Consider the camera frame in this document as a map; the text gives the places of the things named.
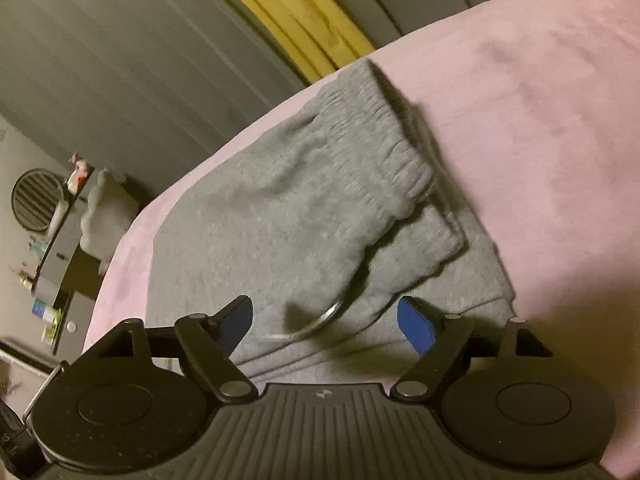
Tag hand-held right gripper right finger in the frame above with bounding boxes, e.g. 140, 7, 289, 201
390, 296, 542, 402

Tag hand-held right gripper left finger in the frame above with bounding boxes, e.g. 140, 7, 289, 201
102, 295, 257, 404

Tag grey sweat pants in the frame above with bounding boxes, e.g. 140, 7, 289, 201
147, 58, 517, 386

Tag white plush toy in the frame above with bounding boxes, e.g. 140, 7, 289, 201
79, 167, 139, 264

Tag dark dresser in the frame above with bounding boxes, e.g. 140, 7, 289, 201
30, 195, 112, 357

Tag blue green box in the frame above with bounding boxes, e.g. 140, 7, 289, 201
31, 297, 64, 325

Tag colourful packet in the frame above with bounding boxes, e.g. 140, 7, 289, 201
67, 152, 95, 195

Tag pink plush blanket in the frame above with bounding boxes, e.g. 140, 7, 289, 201
82, 0, 640, 480

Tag yellow wooden beam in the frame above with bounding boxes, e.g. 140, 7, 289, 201
197, 0, 378, 84

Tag round slatted wall vent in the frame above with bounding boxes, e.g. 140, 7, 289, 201
12, 169, 71, 234

